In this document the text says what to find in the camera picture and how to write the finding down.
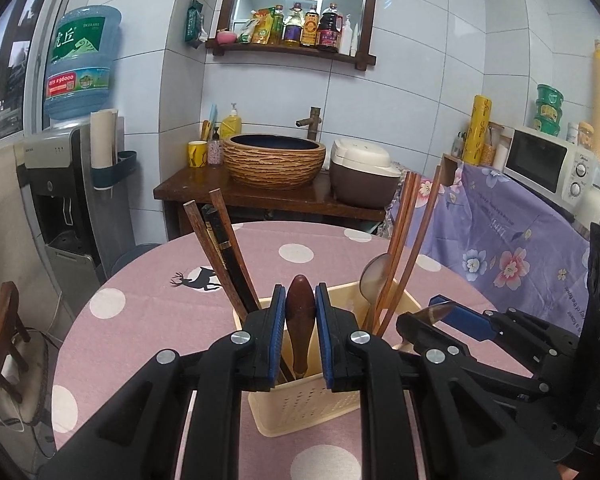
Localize dark wooden chopstick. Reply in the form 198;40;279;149
207;188;260;313
183;200;247;322

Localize black patterned chopstick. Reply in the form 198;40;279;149
201;204;260;313

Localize pink polka dot tablecloth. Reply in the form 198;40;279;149
50;220;531;480

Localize blue water jug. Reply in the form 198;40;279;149
44;6;122;122

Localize yellow mug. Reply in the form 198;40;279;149
187;140;208;168

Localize purple floral cloth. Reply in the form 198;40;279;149
420;164;590;334

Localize bamboo style faucet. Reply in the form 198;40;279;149
296;106;322;141

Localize yellow roll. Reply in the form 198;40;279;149
462;94;492;165

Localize brown white rice cooker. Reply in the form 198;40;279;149
329;138;402;209

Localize grey water dispenser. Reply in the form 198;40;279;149
14;123;136;291

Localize white microwave oven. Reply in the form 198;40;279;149
503;127;600;212

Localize cream plastic utensil holder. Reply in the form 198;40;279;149
247;282;420;438

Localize brown wooden spoon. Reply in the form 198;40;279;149
285;274;316;378

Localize dark wooden stool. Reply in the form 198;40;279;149
0;282;31;404

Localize yellow oil bottle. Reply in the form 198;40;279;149
300;6;320;48

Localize dark wooden counter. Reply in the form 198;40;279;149
154;167;385;240

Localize wooden framed mirror shelf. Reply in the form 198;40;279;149
206;0;376;72

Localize green hanging packet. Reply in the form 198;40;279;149
184;0;204;49

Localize yellow soap bottle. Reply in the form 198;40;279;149
219;103;242;139

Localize woven basin sink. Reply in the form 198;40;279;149
222;134;326;190

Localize green instant noodle cups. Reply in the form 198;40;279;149
533;84;564;136

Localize dark soy sauce bottle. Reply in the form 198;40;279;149
316;2;342;53

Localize steel spoon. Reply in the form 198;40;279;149
393;304;454;353
358;252;391;304

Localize window with frame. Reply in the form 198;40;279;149
0;0;61;140

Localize white paper cup stack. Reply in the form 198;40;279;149
90;108;118;169

